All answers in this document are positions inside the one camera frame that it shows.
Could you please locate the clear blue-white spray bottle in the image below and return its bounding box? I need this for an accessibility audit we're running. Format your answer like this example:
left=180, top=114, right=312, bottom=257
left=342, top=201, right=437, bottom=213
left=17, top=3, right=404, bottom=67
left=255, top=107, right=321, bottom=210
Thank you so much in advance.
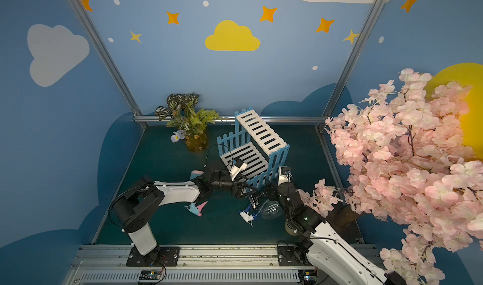
left=239, top=200, right=284, bottom=227

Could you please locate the blue and white slatted shelf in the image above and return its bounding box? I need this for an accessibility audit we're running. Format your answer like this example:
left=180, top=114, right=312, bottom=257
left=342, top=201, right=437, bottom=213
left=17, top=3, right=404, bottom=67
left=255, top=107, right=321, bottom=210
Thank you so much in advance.
left=217, top=108, right=290, bottom=189

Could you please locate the teal pink spray bottle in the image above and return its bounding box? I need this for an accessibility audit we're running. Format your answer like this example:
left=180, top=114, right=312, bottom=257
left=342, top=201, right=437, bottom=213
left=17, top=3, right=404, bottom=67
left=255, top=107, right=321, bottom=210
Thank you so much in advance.
left=186, top=202, right=208, bottom=217

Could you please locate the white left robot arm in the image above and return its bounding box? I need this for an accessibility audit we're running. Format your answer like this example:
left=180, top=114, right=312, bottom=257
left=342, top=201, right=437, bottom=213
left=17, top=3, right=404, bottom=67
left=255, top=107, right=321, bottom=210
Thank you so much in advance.
left=109, top=169, right=257, bottom=256

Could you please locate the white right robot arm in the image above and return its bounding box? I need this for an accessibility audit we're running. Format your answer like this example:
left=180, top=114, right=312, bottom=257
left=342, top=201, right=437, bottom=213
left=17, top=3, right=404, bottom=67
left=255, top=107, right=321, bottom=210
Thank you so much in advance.
left=262, top=182, right=406, bottom=284

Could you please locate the clear vase with daisies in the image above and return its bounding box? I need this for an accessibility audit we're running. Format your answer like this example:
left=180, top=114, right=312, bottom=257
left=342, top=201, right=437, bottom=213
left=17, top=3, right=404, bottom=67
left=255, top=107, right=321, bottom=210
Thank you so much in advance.
left=154, top=93, right=222, bottom=153

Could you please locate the pink cherry blossom tree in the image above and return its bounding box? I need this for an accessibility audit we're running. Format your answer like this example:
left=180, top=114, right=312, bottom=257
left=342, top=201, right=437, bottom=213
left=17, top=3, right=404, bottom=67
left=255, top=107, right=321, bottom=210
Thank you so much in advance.
left=297, top=68, right=483, bottom=285

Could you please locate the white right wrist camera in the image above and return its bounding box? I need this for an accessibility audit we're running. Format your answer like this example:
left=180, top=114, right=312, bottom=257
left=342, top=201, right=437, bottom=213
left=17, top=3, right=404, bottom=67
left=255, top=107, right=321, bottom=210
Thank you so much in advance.
left=278, top=166, right=293, bottom=186

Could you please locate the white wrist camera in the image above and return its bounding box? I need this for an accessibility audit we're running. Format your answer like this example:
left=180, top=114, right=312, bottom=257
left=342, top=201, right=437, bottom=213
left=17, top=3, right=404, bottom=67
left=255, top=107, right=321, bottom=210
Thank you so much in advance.
left=230, top=159, right=248, bottom=181
left=278, top=166, right=293, bottom=186

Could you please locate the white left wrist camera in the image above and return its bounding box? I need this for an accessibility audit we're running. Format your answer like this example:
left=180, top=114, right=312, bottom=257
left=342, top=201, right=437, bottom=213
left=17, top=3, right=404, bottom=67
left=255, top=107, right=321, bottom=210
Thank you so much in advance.
left=230, top=159, right=248, bottom=181

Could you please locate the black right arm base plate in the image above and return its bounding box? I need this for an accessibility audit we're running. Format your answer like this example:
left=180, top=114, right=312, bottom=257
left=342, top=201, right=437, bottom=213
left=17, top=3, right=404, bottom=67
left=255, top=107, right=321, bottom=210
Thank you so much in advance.
left=277, top=244, right=310, bottom=267

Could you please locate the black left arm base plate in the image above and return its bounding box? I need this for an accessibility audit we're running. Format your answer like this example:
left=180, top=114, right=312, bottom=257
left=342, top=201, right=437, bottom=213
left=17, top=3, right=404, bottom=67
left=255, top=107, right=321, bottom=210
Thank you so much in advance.
left=126, top=246, right=181, bottom=267

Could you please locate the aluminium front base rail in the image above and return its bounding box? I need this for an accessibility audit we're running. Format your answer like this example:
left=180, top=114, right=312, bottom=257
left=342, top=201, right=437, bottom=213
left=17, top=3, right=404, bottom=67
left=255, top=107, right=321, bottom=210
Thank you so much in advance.
left=63, top=243, right=338, bottom=284

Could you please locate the aluminium right corner post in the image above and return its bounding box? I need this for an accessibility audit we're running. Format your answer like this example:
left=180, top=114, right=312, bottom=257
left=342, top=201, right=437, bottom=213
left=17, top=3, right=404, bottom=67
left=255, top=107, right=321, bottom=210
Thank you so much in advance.
left=322, top=0, right=386, bottom=117

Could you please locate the aluminium corner post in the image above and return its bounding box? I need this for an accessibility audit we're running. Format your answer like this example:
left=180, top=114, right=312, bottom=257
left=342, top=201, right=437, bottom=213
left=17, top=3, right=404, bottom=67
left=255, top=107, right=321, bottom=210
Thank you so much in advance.
left=66, top=0, right=142, bottom=115
left=322, top=0, right=386, bottom=117

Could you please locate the aluminium left corner post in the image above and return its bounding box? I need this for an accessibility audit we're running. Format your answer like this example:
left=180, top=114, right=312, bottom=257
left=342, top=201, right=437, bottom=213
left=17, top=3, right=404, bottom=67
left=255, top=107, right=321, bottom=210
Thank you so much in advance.
left=66, top=0, right=142, bottom=115

